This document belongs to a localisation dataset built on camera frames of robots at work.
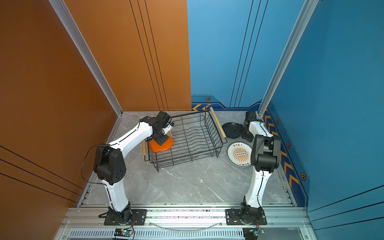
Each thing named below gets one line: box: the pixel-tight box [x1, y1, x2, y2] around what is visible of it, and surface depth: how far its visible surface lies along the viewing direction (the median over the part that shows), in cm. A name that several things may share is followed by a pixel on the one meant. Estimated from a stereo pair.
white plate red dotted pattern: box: [226, 141, 253, 168], surface depth 96 cm
